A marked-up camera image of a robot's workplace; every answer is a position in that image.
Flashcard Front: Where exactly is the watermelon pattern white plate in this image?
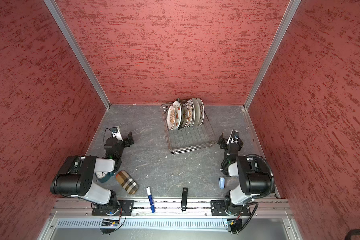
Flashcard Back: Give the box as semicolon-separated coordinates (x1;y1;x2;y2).
173;101;179;130

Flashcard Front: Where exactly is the dark striped rim plate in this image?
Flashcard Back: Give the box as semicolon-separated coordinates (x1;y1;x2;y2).
176;98;184;130

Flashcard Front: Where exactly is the plain cream white plate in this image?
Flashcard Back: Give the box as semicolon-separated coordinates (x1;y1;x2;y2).
192;98;201;126

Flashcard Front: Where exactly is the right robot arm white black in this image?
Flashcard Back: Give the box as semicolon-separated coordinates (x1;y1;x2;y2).
218;129;276;216

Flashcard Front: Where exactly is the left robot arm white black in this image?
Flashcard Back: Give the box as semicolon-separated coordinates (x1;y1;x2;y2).
50;127;134;208

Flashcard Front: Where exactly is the red patterned rear plate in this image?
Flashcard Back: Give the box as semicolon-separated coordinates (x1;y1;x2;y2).
197;98;205;126

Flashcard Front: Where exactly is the light blue small bottle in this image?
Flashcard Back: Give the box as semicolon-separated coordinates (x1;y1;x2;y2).
219;177;225;190

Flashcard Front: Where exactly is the green alarm clock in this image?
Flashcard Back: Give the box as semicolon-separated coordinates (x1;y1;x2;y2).
95;172;113;183

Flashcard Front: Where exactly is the plaid glasses case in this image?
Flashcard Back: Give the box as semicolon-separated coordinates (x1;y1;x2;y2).
116;170;139;195

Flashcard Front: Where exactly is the orange striped plate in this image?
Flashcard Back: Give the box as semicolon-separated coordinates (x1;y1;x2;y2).
181;103;189;128
167;105;176;130

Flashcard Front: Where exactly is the orange striped front plate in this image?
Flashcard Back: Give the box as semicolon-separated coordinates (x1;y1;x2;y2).
167;105;176;130

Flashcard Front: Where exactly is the grey rear plate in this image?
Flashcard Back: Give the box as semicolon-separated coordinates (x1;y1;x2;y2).
187;99;196;127

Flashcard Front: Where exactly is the blue white marker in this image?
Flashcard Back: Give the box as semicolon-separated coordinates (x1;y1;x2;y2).
146;187;156;213

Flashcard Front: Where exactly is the black remote stick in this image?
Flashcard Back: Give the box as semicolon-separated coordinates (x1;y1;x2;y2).
181;188;188;212

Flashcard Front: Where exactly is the wire dish rack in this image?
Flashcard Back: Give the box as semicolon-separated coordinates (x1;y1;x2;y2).
161;103;217;155

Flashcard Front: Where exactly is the black corrugated cable hose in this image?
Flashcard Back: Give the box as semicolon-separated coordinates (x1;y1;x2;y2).
245;153;276;199

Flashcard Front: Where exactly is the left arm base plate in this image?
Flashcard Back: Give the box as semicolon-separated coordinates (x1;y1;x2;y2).
91;200;135;217

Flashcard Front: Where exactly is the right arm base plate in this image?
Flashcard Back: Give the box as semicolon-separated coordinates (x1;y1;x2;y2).
210;200;251;217

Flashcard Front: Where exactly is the left circuit board with wires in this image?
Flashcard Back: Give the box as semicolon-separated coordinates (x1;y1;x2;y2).
100;219;120;235

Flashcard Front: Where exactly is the circuit board with wires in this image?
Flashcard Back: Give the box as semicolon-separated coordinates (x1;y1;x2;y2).
100;219;120;235
226;219;243;234

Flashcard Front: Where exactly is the right circuit board with wires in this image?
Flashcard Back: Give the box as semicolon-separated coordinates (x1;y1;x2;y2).
226;219;243;234

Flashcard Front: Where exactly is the aluminium front rail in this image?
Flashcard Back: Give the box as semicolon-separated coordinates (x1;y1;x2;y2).
49;197;295;219

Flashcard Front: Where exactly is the left corner aluminium post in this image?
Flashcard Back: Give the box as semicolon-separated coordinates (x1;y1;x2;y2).
44;0;111;110

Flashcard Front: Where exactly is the corner aluminium post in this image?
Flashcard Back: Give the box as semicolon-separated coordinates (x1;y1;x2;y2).
244;0;301;111
44;0;111;110

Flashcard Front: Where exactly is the right corner aluminium post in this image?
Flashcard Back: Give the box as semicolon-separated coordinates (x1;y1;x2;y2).
244;0;301;111

